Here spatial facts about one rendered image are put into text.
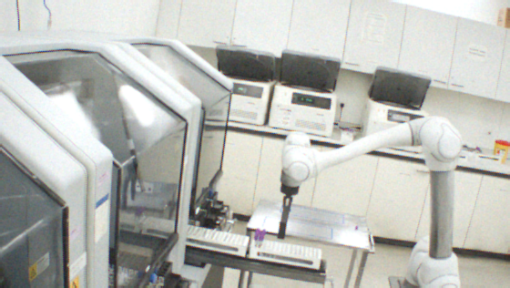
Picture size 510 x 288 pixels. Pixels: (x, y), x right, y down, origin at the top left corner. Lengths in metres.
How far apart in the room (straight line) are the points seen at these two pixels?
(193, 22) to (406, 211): 2.61
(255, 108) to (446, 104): 1.96
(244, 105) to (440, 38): 1.90
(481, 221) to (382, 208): 1.01
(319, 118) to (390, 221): 1.14
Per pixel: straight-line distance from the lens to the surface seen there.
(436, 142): 1.80
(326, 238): 2.40
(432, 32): 4.62
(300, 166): 1.73
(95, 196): 1.04
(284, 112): 4.27
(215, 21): 4.59
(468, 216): 4.72
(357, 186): 4.41
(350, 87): 4.87
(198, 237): 2.09
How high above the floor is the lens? 1.74
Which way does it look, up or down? 13 degrees down
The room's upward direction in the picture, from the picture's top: 9 degrees clockwise
